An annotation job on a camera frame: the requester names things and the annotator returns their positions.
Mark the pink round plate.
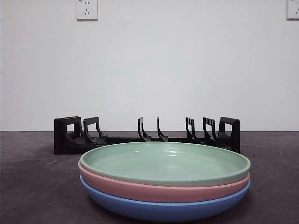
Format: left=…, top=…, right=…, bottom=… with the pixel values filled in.
left=78, top=160, right=251, bottom=203

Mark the black plastic plate rack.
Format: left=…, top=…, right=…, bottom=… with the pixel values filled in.
left=53, top=116, right=241, bottom=155

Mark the green round plate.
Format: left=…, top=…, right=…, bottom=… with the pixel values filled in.
left=80, top=141, right=252, bottom=187

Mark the white wall socket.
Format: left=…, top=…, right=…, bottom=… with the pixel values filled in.
left=76, top=0, right=98, bottom=21
left=286, top=0, right=299, bottom=21

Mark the blue round plate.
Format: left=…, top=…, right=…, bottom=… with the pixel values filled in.
left=79, top=175, right=252, bottom=223

